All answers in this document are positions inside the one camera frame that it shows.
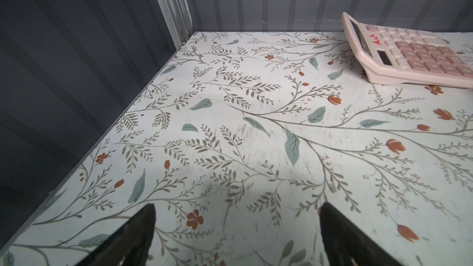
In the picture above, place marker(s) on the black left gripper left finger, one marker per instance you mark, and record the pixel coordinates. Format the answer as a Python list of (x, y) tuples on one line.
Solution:
[(129, 245)]

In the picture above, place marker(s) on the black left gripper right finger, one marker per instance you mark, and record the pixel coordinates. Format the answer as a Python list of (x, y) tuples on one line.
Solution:
[(346, 245)]

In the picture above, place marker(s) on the pink desk calculator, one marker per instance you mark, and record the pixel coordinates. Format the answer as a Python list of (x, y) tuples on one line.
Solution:
[(392, 56)]

